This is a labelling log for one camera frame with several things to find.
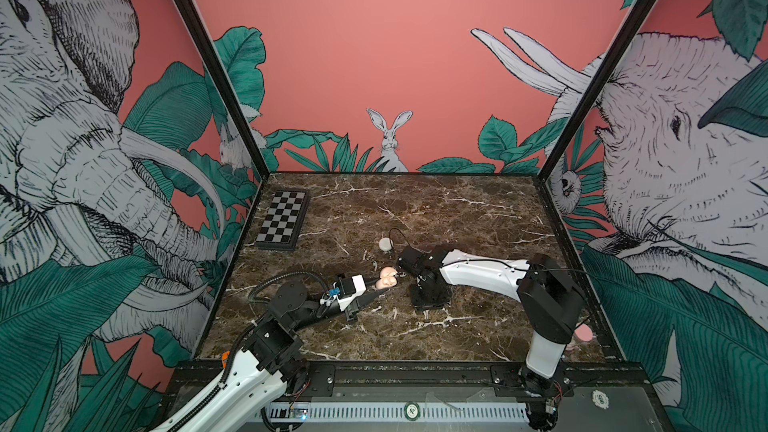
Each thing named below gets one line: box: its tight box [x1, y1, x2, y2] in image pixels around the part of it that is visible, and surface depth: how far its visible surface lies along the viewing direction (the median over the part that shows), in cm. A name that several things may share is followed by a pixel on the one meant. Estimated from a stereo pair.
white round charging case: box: [379, 237, 394, 251], surface depth 103 cm
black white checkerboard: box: [255, 189, 311, 252], surface depth 103 cm
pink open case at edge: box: [574, 323, 596, 342], surface depth 74 cm
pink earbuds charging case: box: [376, 266, 398, 289], surface depth 64 cm
